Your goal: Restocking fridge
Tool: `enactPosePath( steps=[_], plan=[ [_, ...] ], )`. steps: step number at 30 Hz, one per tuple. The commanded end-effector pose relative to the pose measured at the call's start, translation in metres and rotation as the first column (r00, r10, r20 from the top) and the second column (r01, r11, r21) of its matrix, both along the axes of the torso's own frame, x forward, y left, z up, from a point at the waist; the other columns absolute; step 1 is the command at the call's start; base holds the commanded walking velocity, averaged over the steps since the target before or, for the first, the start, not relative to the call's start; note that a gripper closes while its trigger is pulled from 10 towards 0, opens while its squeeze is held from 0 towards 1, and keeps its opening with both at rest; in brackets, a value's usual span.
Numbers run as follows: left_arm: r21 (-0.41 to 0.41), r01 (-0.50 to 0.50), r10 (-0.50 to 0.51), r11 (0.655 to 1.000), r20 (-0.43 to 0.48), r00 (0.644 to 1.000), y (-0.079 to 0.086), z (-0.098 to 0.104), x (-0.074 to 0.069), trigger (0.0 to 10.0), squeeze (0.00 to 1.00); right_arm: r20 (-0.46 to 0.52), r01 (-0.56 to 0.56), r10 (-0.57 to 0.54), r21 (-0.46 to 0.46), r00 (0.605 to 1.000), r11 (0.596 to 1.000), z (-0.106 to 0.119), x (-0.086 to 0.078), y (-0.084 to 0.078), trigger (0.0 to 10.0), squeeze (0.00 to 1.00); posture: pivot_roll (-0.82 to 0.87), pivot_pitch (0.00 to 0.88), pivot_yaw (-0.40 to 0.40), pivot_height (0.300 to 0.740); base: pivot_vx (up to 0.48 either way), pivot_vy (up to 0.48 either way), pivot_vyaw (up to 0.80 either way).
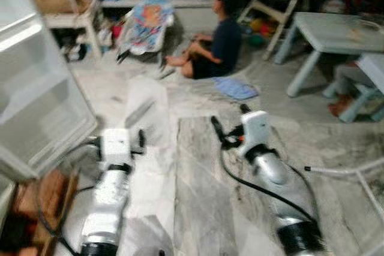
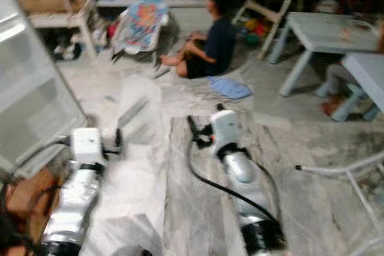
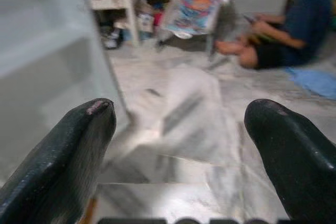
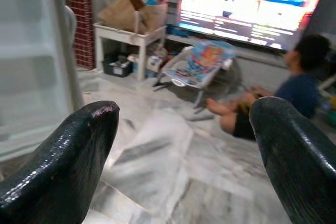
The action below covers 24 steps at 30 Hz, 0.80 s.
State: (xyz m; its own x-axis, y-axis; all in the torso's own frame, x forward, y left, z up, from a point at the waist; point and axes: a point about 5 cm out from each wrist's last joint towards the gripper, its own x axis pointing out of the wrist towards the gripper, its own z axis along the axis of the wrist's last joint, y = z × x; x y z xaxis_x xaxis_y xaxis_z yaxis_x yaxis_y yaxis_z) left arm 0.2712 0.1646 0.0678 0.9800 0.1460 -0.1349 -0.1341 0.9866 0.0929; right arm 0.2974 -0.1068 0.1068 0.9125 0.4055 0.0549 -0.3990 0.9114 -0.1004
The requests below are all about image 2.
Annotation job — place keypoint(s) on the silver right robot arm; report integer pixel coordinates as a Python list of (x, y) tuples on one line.
[(249, 190)]

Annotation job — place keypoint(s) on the white fridge door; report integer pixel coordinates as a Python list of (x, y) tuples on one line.
[(36, 94)]

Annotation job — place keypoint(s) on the blue cloth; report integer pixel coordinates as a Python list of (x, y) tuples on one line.
[(229, 87)]

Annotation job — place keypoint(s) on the seated child in dark shirt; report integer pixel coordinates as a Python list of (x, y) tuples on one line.
[(219, 43)]

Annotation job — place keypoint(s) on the colourful toy pile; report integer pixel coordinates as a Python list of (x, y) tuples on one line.
[(253, 31)]

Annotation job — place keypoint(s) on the red brick stack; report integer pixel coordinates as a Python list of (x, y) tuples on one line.
[(30, 199)]

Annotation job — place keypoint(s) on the colourful baby bouncer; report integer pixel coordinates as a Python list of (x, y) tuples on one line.
[(143, 23)]

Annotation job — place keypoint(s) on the seated person in grey trousers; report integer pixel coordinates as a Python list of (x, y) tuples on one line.
[(339, 79)]

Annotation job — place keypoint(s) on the pale blue plastic table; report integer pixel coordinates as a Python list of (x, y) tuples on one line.
[(324, 33)]

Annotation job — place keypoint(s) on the white side table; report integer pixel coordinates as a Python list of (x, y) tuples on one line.
[(63, 21)]

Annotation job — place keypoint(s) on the white tube rack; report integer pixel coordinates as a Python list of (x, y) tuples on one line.
[(336, 171)]

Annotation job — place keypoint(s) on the small pale blue table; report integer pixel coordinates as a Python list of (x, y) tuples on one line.
[(366, 70)]

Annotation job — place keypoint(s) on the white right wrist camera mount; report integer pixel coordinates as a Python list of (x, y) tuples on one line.
[(227, 130)]

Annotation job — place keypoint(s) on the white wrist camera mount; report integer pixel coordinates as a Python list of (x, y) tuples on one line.
[(227, 130), (89, 145)]

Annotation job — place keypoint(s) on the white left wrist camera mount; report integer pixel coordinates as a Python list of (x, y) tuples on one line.
[(89, 145)]

